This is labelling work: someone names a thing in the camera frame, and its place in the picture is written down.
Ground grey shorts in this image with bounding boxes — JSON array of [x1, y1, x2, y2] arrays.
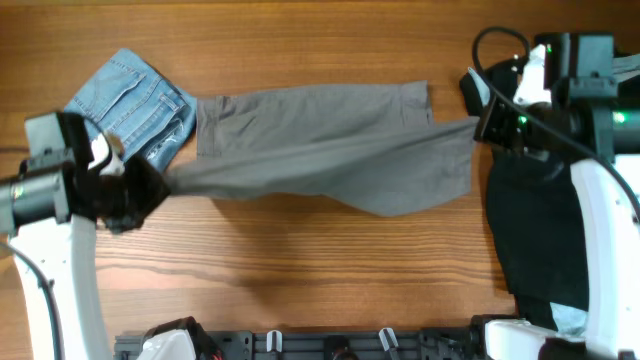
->
[[166, 81, 477, 217]]

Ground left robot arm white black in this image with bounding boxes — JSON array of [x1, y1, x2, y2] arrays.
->
[[1, 153, 169, 359]]

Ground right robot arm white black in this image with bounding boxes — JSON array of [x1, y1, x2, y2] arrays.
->
[[475, 77, 639, 359]]

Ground black garment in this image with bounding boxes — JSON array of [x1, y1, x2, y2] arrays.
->
[[458, 32, 640, 326]]

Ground folded blue denim shorts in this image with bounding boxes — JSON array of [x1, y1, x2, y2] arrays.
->
[[64, 48, 197, 172]]

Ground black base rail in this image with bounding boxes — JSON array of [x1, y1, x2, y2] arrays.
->
[[113, 327, 486, 360]]

